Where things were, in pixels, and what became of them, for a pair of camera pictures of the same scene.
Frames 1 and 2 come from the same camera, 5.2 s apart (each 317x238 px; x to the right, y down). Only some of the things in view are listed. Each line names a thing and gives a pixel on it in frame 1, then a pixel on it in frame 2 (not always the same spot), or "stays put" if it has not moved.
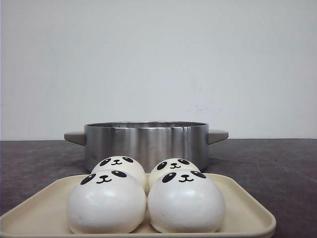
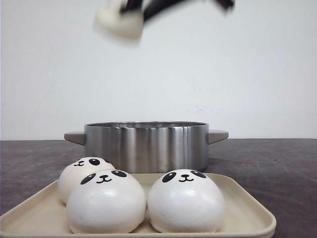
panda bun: [106, 202] stays put
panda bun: [172, 164] → [127, 25]
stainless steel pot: [148, 142] stays put
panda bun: [184, 201] stays put
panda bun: [123, 163] → [77, 168]
